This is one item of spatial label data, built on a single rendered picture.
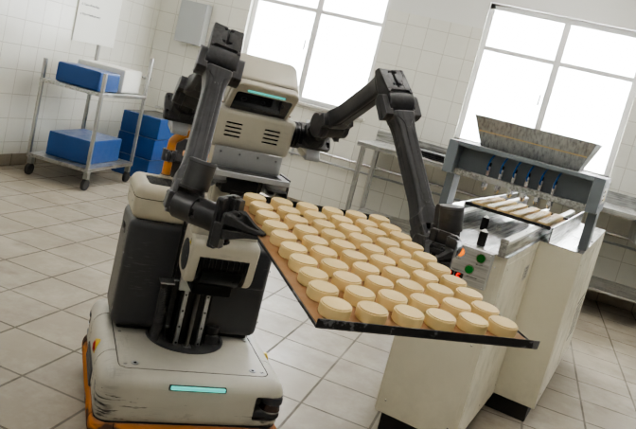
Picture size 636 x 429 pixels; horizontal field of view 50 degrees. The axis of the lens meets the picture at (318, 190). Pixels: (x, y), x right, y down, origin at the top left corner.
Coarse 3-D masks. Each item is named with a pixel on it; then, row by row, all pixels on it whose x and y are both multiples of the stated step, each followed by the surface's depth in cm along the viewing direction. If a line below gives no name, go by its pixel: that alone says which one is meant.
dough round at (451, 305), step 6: (444, 300) 118; (450, 300) 118; (456, 300) 119; (462, 300) 120; (444, 306) 117; (450, 306) 116; (456, 306) 116; (462, 306) 117; (468, 306) 118; (450, 312) 116; (456, 312) 115; (462, 312) 115; (468, 312) 116; (456, 318) 116
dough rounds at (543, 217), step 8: (480, 200) 337; (488, 200) 346; (496, 200) 355; (504, 200) 371; (496, 208) 327; (504, 208) 327; (512, 208) 335; (520, 208) 350; (528, 208) 353; (536, 208) 362; (520, 216) 317; (528, 216) 320; (536, 216) 328; (544, 216) 340; (552, 216) 345; (560, 216) 354; (544, 224) 311; (552, 224) 327
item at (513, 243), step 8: (568, 216) 398; (520, 232) 278; (528, 232) 284; (536, 232) 301; (544, 232) 326; (504, 240) 247; (512, 240) 255; (520, 240) 268; (528, 240) 288; (536, 240) 308; (504, 248) 248; (512, 248) 258; (520, 248) 274; (504, 256) 248
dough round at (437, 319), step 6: (426, 312) 110; (432, 312) 110; (438, 312) 111; (444, 312) 112; (426, 318) 110; (432, 318) 109; (438, 318) 108; (444, 318) 109; (450, 318) 110; (426, 324) 110; (432, 324) 109; (438, 324) 108; (444, 324) 108; (450, 324) 108; (438, 330) 108; (444, 330) 108; (450, 330) 109
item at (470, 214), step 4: (512, 200) 397; (516, 200) 402; (524, 200) 427; (524, 204) 431; (468, 208) 312; (472, 208) 315; (476, 208) 319; (464, 212) 299; (468, 212) 306; (472, 212) 313; (476, 212) 320; (480, 212) 327; (484, 212) 334; (488, 212) 344; (464, 216) 301; (468, 216) 309; (472, 216) 315; (476, 216) 322; (480, 216) 329; (484, 216) 337; (488, 216) 347; (464, 220) 303; (468, 220) 311; (472, 220) 318; (476, 220) 325
